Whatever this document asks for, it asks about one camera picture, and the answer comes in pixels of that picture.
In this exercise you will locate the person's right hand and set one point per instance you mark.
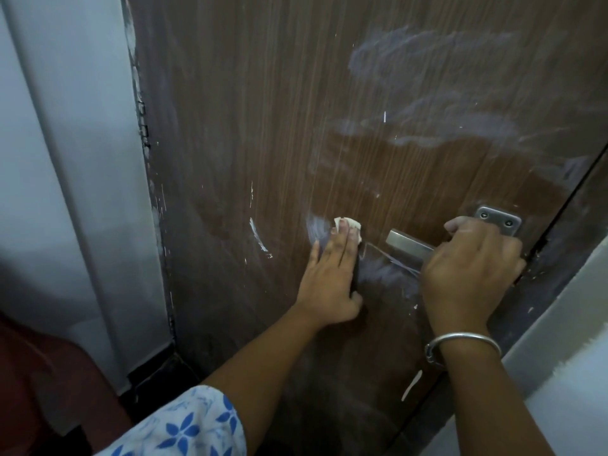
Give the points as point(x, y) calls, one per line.
point(470, 275)

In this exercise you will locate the person's left hand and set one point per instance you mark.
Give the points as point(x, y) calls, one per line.
point(332, 284)

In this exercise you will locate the small white cloth wad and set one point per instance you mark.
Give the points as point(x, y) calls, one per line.
point(347, 224)

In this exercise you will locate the brown wooden door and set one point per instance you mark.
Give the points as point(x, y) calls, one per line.
point(332, 113)

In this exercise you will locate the person's right forearm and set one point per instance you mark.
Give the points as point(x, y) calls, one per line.
point(494, 403)

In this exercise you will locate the person's left forearm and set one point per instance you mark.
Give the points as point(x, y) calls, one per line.
point(266, 370)

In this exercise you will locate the silver bangle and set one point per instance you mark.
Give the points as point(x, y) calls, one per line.
point(465, 338)

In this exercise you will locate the white blue floral garment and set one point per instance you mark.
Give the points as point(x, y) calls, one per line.
point(185, 422)

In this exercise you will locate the dark red plastic chair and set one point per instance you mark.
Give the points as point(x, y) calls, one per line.
point(52, 384)

